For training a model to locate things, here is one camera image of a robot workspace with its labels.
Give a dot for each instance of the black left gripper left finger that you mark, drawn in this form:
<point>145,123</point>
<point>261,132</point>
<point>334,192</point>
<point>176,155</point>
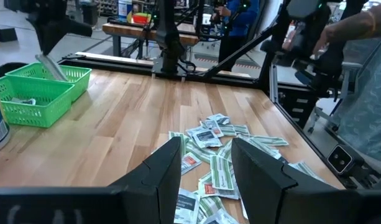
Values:
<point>146,193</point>

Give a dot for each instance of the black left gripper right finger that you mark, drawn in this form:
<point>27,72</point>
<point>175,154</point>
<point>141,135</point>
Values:
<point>271,193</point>

